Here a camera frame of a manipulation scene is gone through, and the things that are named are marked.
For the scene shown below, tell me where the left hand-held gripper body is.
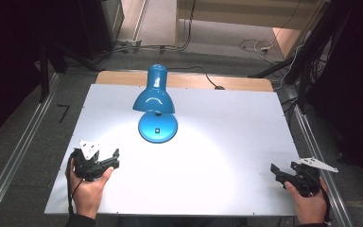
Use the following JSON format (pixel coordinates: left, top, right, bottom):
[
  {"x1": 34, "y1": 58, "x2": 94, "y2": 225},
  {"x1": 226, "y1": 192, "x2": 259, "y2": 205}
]
[{"x1": 72, "y1": 139, "x2": 111, "y2": 183}]

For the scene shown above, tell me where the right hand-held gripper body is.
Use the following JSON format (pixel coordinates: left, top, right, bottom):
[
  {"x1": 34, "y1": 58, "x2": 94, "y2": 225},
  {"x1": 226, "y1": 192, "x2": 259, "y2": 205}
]
[{"x1": 284, "y1": 157, "x2": 340, "y2": 199}]

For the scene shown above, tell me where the blue desk lamp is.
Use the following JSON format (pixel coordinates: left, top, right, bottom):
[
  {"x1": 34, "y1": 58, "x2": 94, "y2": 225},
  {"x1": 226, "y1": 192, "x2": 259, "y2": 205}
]
[{"x1": 132, "y1": 63, "x2": 179, "y2": 145}]

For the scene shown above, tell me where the person's right hand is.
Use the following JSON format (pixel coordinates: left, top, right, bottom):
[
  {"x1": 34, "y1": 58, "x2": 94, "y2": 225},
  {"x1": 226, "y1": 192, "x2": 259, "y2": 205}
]
[{"x1": 284, "y1": 177, "x2": 331, "y2": 226}]

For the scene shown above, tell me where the person's left hand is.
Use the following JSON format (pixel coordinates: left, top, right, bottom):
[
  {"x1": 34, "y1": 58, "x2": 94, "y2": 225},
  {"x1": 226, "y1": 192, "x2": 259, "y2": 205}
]
[{"x1": 65, "y1": 157, "x2": 115, "y2": 220}]

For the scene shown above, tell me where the black metal stand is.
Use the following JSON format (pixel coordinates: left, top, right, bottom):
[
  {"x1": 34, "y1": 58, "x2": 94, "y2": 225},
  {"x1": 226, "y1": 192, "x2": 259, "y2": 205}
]
[{"x1": 38, "y1": 44, "x2": 51, "y2": 104}]

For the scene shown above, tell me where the black tripod stand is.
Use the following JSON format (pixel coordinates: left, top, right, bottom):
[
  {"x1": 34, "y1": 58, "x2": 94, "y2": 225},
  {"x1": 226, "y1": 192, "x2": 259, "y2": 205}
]
[{"x1": 248, "y1": 0, "x2": 357, "y2": 112}]

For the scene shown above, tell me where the dark cabinet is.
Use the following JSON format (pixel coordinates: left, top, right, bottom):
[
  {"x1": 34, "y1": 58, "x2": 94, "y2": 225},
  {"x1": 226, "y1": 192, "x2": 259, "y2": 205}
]
[{"x1": 77, "y1": 0, "x2": 126, "y2": 61}]

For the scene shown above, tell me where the light wooden furniture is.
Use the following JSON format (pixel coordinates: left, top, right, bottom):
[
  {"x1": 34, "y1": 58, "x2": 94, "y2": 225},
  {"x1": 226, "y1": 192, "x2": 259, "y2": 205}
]
[{"x1": 174, "y1": 0, "x2": 332, "y2": 60}]

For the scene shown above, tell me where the aluminium floor rail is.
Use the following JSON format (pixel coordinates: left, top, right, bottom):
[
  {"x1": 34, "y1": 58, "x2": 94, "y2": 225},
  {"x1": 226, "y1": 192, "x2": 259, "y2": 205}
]
[
  {"x1": 0, "y1": 73, "x2": 62, "y2": 227},
  {"x1": 285, "y1": 84, "x2": 355, "y2": 227}
]

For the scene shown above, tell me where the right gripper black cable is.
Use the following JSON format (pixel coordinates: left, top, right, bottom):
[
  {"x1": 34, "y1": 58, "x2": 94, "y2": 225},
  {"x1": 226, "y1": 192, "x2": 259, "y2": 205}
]
[{"x1": 315, "y1": 174, "x2": 334, "y2": 223}]

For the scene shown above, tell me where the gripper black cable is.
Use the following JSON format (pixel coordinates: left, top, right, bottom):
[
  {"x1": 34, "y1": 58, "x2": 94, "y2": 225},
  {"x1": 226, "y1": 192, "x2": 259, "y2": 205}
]
[
  {"x1": 315, "y1": 174, "x2": 334, "y2": 223},
  {"x1": 66, "y1": 148, "x2": 87, "y2": 216}
]

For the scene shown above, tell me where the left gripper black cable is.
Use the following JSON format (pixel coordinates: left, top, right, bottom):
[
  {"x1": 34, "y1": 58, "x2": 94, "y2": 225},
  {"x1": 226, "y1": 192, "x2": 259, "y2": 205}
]
[{"x1": 66, "y1": 148, "x2": 87, "y2": 216}]

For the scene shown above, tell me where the bundle of floor cables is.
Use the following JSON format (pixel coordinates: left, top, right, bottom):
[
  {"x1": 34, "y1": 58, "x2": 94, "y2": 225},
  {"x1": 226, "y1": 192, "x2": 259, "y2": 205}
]
[{"x1": 89, "y1": 0, "x2": 197, "y2": 65}]

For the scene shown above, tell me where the black lamp cable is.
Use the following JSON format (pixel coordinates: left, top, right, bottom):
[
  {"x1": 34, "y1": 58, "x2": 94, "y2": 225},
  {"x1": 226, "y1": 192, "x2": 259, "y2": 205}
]
[{"x1": 166, "y1": 65, "x2": 226, "y2": 91}]

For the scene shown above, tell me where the white floor cable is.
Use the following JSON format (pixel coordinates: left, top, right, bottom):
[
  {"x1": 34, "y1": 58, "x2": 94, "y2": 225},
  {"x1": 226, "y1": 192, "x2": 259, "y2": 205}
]
[{"x1": 238, "y1": 38, "x2": 282, "y2": 65}]

